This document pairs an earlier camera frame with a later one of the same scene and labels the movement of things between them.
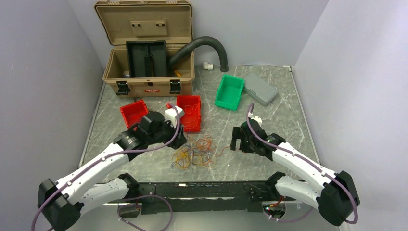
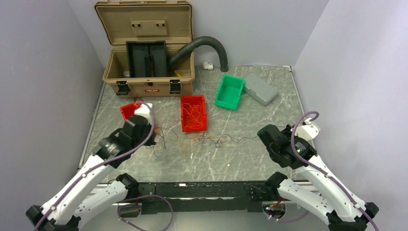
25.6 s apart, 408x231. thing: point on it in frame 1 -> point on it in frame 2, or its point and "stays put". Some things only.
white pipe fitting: [208, 66] stays put
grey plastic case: [259, 89] stays put
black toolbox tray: [147, 58] stays put
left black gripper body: [167, 132] -> [139, 140]
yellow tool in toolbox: [177, 74] stays put
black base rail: [155, 198] stays put
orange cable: [205, 146] -> [195, 114]
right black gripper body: [248, 144] -> [287, 132]
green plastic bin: [229, 92] stays put
